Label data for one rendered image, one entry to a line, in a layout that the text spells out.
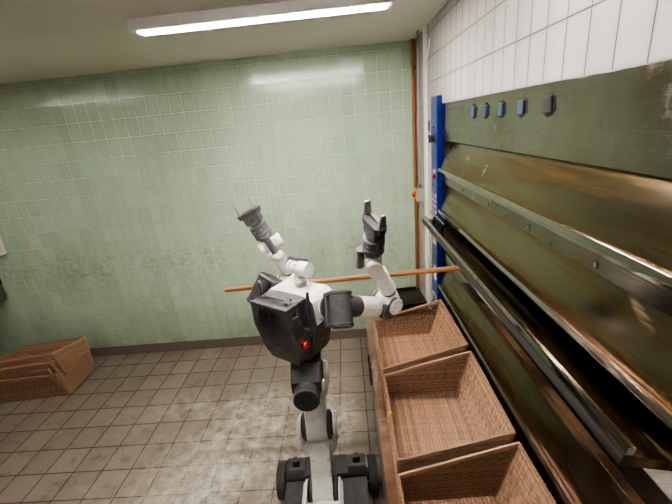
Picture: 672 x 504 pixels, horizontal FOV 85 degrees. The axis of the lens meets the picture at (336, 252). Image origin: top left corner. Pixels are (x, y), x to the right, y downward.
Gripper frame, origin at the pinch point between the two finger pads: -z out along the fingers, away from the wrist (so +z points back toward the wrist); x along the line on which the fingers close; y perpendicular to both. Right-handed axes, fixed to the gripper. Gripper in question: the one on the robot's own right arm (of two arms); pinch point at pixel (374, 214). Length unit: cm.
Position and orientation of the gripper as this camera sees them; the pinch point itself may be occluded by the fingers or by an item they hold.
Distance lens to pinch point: 136.0
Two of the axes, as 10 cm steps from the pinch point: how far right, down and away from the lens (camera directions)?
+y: 8.9, -3.3, 3.1
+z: 0.4, 7.4, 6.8
